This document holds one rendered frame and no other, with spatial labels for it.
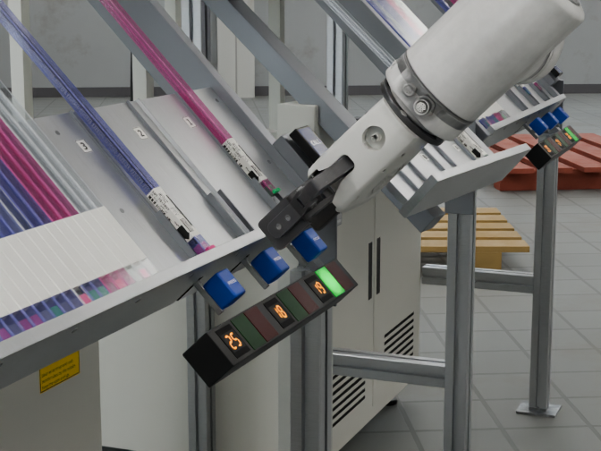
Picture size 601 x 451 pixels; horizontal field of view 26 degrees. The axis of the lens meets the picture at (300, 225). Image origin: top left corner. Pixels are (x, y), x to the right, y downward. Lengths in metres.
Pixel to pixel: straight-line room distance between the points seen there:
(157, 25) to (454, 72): 0.57
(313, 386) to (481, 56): 0.62
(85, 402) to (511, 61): 0.82
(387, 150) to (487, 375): 2.26
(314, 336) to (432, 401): 1.57
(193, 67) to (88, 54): 9.44
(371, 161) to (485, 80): 0.12
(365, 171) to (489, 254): 3.28
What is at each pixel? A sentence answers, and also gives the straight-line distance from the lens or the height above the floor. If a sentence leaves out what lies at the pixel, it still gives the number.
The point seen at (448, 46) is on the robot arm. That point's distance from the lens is 1.08.
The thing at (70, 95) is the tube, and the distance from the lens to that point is 1.27.
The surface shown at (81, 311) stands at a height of 0.73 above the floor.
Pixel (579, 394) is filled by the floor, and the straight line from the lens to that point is 3.22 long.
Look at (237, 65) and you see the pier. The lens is 10.78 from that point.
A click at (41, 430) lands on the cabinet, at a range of 1.60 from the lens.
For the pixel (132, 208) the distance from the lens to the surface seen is 1.22.
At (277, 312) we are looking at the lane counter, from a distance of 1.30.
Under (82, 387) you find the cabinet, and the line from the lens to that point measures 1.67.
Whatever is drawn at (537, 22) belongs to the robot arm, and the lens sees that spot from 1.07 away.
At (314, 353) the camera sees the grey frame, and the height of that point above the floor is 0.54.
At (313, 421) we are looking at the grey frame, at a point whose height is 0.45.
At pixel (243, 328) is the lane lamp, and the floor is 0.66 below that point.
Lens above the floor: 0.98
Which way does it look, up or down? 11 degrees down
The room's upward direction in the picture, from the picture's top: straight up
